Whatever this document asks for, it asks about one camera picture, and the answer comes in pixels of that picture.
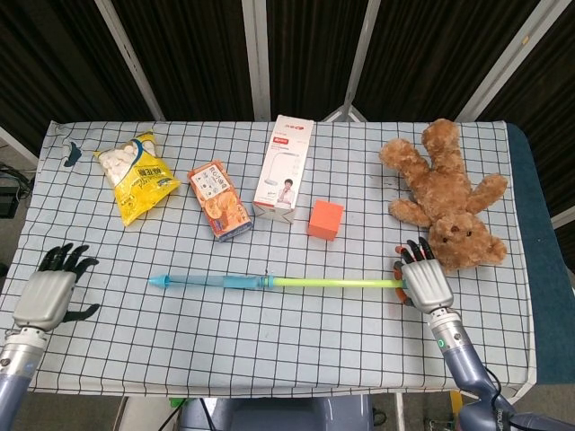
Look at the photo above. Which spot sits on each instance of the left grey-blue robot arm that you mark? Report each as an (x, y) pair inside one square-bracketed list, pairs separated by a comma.
[(18, 359)]

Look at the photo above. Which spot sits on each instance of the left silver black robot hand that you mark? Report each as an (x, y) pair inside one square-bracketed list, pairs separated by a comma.
[(45, 296)]

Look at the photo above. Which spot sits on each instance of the black partition screen white frames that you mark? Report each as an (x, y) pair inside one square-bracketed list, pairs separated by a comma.
[(202, 54)]

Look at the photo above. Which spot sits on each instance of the white lamp carton box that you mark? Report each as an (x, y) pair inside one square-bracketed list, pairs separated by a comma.
[(283, 170)]

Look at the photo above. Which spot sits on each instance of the white black checkered tablecloth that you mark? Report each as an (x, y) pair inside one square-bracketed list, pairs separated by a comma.
[(251, 336)]

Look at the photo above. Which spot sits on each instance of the orange cube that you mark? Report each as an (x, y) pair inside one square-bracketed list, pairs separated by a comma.
[(324, 221)]

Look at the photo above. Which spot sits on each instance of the brown teddy bear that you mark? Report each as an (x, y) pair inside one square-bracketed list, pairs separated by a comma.
[(444, 193)]

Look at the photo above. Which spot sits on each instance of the yellow snack bag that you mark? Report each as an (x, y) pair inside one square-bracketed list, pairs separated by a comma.
[(135, 184)]

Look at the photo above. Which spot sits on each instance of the dark teal cloth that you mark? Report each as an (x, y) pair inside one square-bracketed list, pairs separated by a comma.
[(539, 224)]

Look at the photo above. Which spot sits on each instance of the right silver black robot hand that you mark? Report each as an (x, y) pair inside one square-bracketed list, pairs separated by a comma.
[(427, 283)]

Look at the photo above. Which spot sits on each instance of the blue green water pump toy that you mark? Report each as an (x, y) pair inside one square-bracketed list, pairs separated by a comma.
[(314, 282)]

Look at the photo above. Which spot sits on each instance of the orange blue snack box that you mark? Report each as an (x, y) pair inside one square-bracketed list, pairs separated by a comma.
[(220, 202)]

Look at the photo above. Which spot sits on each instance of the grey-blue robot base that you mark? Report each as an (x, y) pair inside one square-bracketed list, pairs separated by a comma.
[(278, 415)]

